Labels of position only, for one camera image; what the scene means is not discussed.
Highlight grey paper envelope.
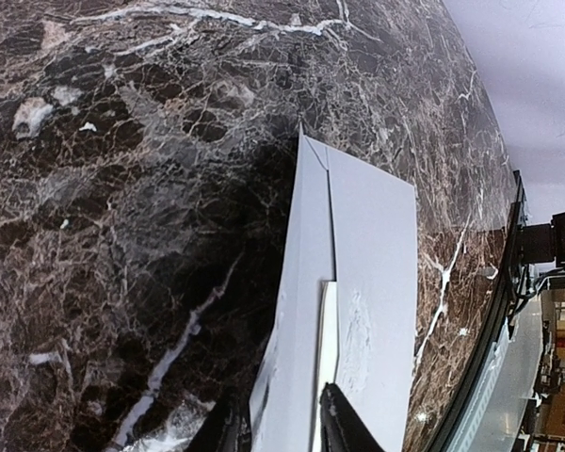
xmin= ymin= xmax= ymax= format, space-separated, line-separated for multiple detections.
xmin=250 ymin=135 xmax=417 ymax=451

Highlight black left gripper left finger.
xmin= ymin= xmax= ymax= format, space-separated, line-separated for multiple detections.
xmin=197 ymin=390 xmax=252 ymax=451

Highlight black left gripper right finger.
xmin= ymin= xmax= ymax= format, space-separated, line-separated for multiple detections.
xmin=319 ymin=383 xmax=383 ymax=452

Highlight white slotted cable duct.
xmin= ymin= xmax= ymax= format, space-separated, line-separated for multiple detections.
xmin=448 ymin=321 xmax=510 ymax=452

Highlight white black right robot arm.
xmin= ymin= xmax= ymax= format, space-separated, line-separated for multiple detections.
xmin=517 ymin=212 xmax=565 ymax=270

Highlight black front frame rail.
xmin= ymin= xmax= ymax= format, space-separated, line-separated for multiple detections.
xmin=426 ymin=170 xmax=525 ymax=451

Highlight cream lined letter paper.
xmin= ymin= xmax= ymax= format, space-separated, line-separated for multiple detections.
xmin=311 ymin=282 xmax=339 ymax=452

